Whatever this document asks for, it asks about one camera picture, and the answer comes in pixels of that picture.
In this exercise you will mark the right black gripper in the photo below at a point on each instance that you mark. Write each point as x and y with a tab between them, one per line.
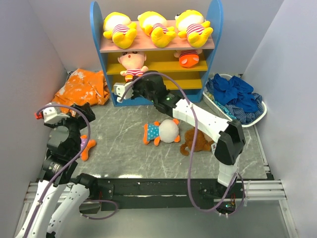
136	82

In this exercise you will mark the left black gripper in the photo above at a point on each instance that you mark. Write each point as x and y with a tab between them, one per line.
85	108

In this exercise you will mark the boy doll striped shirt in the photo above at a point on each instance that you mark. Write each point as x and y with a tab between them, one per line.
188	58

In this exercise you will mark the yellow frog plush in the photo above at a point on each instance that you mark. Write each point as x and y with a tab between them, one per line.
155	26
192	25
119	28

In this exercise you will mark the yellow frog plush front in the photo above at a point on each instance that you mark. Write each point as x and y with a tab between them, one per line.
192	25

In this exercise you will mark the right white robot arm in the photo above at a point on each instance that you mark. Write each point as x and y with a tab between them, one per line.
228	135

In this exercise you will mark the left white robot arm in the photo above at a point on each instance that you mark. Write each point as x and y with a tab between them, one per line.
55	174

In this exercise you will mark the blue pink yellow toy shelf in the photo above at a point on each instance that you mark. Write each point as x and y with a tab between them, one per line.
183	49

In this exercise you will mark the orange white tie-dye cloth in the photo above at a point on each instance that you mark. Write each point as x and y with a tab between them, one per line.
83	87

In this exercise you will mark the plush purple dotted dress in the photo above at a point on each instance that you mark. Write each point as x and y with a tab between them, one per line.
86	145

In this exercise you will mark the white plush blue dotted dress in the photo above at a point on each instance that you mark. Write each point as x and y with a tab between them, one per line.
166	131

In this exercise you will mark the white plastic laundry basket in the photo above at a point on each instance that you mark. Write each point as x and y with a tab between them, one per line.
247	119

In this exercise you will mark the brown monkey plush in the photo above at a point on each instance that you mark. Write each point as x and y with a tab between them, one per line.
203	142

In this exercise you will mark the blue clothes pile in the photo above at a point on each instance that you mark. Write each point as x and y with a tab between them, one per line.
235	94

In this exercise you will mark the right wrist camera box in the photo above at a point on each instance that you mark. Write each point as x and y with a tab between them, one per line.
123	91

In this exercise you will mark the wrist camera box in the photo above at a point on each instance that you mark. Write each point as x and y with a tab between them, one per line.
123	91
52	115

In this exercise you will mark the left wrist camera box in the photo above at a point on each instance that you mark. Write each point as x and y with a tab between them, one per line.
52	115

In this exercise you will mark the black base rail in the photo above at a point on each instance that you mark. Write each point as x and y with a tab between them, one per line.
132	193

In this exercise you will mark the aluminium frame rail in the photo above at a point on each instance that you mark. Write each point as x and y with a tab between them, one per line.
75	199

